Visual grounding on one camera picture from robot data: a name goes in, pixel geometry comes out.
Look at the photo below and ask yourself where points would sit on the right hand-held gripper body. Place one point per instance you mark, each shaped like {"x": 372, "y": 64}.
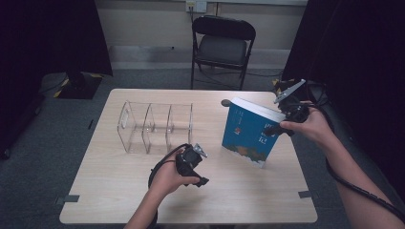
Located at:
{"x": 296, "y": 111}

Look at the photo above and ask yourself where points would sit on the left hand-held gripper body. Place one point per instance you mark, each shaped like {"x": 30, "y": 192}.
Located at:
{"x": 189, "y": 160}

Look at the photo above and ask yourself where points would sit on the blue book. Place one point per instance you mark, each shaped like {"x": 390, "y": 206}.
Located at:
{"x": 245, "y": 133}

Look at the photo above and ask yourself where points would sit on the clear acrylic book rack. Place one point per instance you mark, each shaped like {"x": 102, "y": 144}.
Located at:
{"x": 137, "y": 127}

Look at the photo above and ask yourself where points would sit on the person's right hand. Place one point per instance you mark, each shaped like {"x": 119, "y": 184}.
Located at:
{"x": 315, "y": 127}

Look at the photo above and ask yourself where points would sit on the person's left hand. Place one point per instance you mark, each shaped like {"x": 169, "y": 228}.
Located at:
{"x": 165, "y": 178}

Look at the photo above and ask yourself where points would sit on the dark round table grommet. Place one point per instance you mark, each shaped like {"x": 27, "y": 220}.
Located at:
{"x": 225, "y": 102}

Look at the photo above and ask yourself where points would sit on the grey tape strip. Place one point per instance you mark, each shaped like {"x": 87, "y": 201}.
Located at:
{"x": 305, "y": 194}
{"x": 68, "y": 199}

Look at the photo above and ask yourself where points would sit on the black curtain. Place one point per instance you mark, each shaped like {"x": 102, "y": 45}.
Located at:
{"x": 359, "y": 47}
{"x": 41, "y": 47}

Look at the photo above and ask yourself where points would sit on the black folding chair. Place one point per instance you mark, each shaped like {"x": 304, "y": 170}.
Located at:
{"x": 221, "y": 47}

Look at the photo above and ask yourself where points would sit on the stand base with striped tape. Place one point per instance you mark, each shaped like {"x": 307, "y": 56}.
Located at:
{"x": 76, "y": 86}

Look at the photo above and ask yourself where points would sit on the white wall socket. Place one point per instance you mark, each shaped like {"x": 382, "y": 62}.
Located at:
{"x": 196, "y": 5}

